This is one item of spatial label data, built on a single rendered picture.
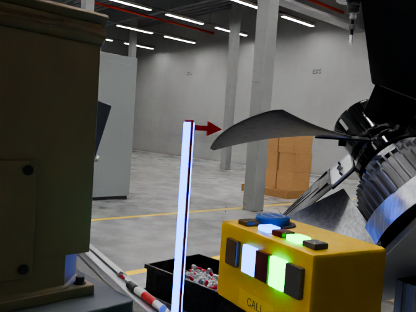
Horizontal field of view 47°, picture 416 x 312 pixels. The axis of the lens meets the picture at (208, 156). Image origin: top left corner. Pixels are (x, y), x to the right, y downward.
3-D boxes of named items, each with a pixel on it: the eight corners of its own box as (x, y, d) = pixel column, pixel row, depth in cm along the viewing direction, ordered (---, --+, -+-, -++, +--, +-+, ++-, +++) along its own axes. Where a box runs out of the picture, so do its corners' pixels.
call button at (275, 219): (296, 231, 55) (297, 216, 55) (268, 233, 53) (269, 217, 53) (275, 224, 59) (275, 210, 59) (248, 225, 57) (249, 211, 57)
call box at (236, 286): (379, 348, 48) (389, 245, 48) (304, 367, 43) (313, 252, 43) (280, 296, 62) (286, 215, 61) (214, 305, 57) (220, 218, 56)
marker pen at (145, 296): (167, 304, 81) (132, 280, 93) (159, 305, 81) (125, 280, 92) (166, 312, 81) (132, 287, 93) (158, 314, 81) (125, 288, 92)
